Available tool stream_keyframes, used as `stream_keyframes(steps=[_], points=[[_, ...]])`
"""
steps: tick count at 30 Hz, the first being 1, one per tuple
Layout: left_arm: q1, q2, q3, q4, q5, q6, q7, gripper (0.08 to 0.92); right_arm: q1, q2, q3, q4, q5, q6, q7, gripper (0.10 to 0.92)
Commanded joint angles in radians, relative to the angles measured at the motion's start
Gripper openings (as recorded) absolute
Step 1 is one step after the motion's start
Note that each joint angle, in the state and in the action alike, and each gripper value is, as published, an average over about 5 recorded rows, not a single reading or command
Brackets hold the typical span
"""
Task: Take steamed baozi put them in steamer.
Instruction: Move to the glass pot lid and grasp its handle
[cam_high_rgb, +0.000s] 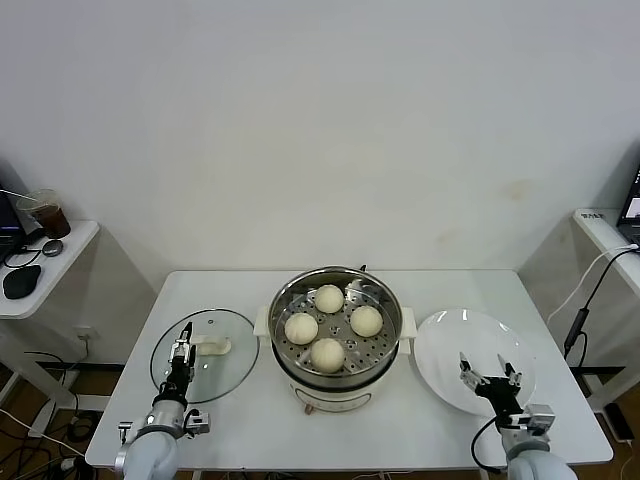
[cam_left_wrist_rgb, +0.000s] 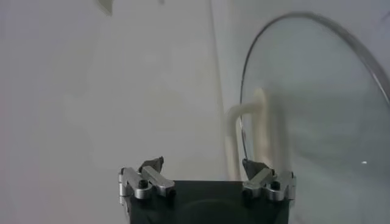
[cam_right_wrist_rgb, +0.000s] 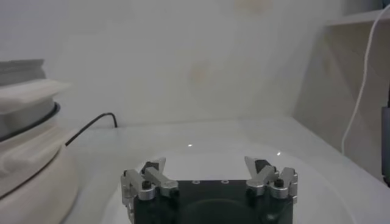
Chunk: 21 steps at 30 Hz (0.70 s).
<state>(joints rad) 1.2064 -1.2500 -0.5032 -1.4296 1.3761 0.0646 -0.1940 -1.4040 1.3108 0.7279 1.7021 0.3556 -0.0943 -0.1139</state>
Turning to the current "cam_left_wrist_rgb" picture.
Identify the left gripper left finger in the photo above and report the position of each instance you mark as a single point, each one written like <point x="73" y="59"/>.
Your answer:
<point x="143" y="182"/>

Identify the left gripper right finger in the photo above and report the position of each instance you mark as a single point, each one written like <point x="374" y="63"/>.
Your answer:
<point x="274" y="185"/>

